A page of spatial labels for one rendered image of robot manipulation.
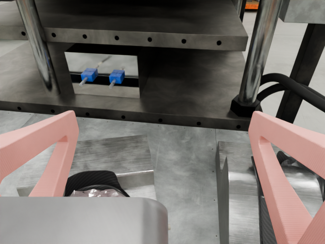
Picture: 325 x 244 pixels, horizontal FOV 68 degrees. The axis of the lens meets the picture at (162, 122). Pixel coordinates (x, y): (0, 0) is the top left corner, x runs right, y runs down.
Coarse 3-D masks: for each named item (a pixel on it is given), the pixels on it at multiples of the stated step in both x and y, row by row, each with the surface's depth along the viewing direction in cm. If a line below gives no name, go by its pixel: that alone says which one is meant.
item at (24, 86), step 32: (0, 64) 120; (32, 64) 121; (64, 64) 121; (160, 64) 121; (192, 64) 121; (224, 64) 121; (0, 96) 96; (32, 96) 96; (64, 96) 96; (96, 96) 96; (160, 96) 96; (192, 96) 96; (224, 96) 96; (224, 128) 86
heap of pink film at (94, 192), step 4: (76, 192) 45; (80, 192) 46; (84, 192) 46; (88, 192) 46; (92, 192) 46; (96, 192) 46; (100, 192) 46; (104, 192) 46; (108, 192) 46; (112, 192) 46; (116, 192) 46; (72, 196) 45; (76, 196) 45; (80, 196) 45; (84, 196) 45; (88, 196) 45; (92, 196) 45; (96, 196) 45; (100, 196) 45; (104, 196) 45; (108, 196) 45; (112, 196) 46; (116, 196) 45; (120, 196) 45; (124, 196) 46
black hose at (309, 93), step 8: (264, 80) 83; (272, 80) 80; (280, 80) 77; (288, 80) 74; (288, 88) 75; (296, 88) 72; (304, 88) 71; (304, 96) 70; (312, 96) 69; (312, 104) 69; (320, 104) 68
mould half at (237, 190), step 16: (224, 144) 62; (240, 144) 62; (224, 160) 57; (240, 160) 47; (224, 176) 49; (240, 176) 44; (288, 176) 44; (304, 176) 44; (224, 192) 47; (240, 192) 43; (256, 192) 42; (304, 192) 42; (320, 192) 42; (224, 208) 46; (240, 208) 41; (256, 208) 41; (224, 224) 44; (240, 224) 40; (256, 224) 40; (224, 240) 43; (240, 240) 39; (256, 240) 39
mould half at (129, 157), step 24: (96, 144) 54; (120, 144) 55; (144, 144) 55; (24, 168) 49; (72, 168) 49; (96, 168) 49; (120, 168) 49; (144, 168) 49; (24, 192) 46; (144, 192) 49
